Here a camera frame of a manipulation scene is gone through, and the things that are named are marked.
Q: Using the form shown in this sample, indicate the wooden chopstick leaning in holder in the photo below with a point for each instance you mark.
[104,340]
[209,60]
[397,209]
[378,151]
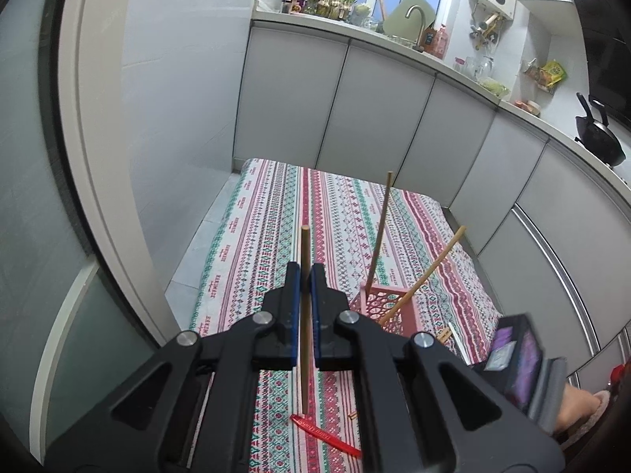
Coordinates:
[407,297]

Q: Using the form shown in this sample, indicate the wooden chopstick pair upper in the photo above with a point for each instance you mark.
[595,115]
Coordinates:
[444,335]

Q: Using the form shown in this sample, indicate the wooden chopstick upright in holder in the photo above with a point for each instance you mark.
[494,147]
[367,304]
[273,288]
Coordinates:
[380,232]

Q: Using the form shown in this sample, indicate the white kitchen cabinets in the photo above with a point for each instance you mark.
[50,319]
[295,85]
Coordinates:
[547,222]

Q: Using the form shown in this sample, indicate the kitchen faucet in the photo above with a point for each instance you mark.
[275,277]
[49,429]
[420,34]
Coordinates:
[417,18]

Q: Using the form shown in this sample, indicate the red plastic spoon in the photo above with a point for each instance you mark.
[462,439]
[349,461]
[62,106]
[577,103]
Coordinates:
[312,430]

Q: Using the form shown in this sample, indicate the operator hand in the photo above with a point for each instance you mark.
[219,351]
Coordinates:
[580,407]

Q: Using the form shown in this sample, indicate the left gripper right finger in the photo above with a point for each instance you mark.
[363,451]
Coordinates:
[422,409]

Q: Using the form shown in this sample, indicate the yellow snack bag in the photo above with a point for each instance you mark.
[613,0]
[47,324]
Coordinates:
[551,74]

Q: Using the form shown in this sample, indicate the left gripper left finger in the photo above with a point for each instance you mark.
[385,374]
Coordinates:
[190,407]

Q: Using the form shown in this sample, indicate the green cutting board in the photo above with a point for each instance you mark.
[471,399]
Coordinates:
[395,23]

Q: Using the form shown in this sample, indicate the patterned striped tablecloth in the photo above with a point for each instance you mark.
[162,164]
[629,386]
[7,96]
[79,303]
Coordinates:
[259,235]

